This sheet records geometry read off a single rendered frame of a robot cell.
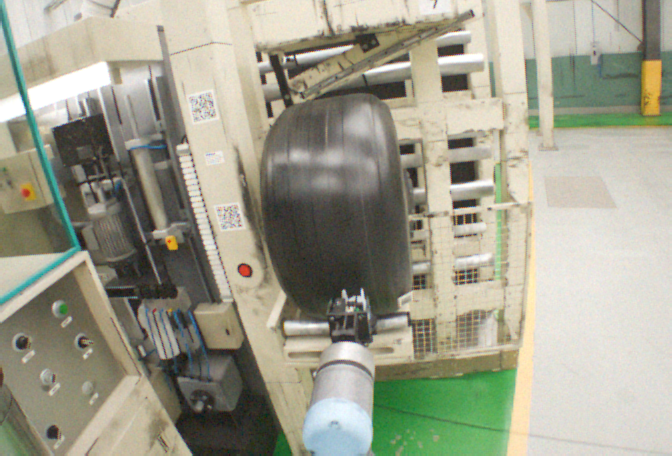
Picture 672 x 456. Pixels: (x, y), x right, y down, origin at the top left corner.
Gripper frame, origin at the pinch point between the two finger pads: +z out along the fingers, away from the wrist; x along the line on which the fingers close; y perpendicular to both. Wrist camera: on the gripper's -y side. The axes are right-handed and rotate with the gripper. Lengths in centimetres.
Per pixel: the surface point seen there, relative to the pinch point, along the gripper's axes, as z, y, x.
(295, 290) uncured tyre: 0.4, 3.7, 12.7
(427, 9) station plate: 45, 62, -26
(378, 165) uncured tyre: 4.5, 27.6, -7.5
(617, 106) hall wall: 784, -75, -576
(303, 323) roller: 13.0, -14.7, 17.0
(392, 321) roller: 12.3, -15.1, -6.6
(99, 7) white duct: 47, 86, 80
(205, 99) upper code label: 19, 46, 32
